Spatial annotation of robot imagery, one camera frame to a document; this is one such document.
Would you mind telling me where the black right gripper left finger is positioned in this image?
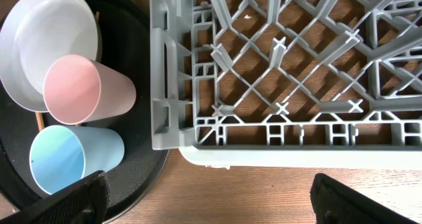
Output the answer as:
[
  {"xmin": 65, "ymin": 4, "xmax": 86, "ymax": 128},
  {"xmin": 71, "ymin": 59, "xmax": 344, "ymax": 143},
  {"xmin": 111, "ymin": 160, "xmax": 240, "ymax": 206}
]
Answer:
[{"xmin": 1, "ymin": 171, "xmax": 109, "ymax": 224}]

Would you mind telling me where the grey dishwasher rack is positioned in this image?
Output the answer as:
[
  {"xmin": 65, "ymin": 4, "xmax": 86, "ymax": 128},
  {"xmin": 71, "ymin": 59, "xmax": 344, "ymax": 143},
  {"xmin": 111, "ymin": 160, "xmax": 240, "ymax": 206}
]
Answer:
[{"xmin": 150, "ymin": 0, "xmax": 421, "ymax": 169}]

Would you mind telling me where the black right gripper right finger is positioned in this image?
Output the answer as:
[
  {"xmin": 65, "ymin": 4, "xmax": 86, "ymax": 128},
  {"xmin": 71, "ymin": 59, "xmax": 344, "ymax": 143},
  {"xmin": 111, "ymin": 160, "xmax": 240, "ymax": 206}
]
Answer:
[{"xmin": 310, "ymin": 173, "xmax": 413, "ymax": 224}]

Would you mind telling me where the blue cup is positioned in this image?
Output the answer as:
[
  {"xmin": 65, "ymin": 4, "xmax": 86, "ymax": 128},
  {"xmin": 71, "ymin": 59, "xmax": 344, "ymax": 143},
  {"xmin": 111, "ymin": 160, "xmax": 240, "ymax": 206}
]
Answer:
[{"xmin": 29, "ymin": 125, "xmax": 125, "ymax": 194}]

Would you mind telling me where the pink cup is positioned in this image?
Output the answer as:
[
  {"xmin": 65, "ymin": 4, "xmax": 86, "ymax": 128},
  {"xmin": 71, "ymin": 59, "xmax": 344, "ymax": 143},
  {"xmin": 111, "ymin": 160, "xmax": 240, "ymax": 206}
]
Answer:
[{"xmin": 43, "ymin": 54, "xmax": 136, "ymax": 125}]

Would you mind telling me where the grey plate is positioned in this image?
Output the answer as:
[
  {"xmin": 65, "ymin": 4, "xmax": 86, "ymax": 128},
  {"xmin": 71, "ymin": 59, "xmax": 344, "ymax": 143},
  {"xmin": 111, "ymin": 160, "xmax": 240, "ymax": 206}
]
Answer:
[{"xmin": 1, "ymin": 0, "xmax": 101, "ymax": 113}]

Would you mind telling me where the round black serving tray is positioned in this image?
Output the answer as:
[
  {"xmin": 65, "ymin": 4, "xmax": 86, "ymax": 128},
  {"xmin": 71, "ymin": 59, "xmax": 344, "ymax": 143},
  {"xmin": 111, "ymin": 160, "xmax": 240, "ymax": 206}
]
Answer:
[{"xmin": 1, "ymin": 0, "xmax": 168, "ymax": 223}]

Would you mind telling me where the right wooden chopstick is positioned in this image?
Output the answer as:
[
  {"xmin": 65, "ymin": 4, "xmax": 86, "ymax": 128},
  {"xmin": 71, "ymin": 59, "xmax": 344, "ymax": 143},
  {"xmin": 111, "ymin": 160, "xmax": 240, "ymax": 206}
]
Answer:
[{"xmin": 35, "ymin": 112, "xmax": 45, "ymax": 131}]

